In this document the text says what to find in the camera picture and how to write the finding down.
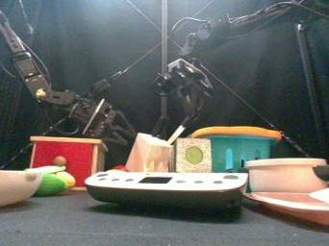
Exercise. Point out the red wooden box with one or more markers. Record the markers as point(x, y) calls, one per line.
point(72, 153)

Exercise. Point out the white kitchen scale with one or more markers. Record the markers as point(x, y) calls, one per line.
point(167, 189)

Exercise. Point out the white green toy leek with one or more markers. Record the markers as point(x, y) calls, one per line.
point(44, 169)

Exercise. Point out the dark side frame post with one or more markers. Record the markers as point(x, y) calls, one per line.
point(309, 96)

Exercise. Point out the orange toy banana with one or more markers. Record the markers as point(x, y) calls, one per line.
point(239, 130)

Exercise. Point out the grey vertical frame pole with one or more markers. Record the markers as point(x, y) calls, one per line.
point(164, 38)

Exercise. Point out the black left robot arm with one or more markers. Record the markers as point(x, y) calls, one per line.
point(25, 67)

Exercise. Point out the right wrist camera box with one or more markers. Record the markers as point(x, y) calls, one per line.
point(164, 85)

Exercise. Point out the yellow toy fruit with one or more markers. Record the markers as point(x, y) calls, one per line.
point(67, 179)

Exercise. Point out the teal plastic basket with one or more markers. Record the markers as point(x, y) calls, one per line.
point(239, 150)

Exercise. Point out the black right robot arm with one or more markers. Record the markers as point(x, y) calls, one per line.
point(239, 22)

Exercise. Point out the speckled cube green oval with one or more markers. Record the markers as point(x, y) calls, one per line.
point(192, 155)

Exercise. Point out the white bowl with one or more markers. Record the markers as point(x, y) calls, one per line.
point(16, 185)

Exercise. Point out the brown wooden knob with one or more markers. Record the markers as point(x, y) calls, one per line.
point(59, 161)

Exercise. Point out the green plush vegetable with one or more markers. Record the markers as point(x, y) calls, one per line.
point(48, 185)

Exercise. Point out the small red toy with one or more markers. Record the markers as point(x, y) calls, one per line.
point(120, 167)

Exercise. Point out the pink plate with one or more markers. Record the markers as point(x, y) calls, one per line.
point(295, 201)

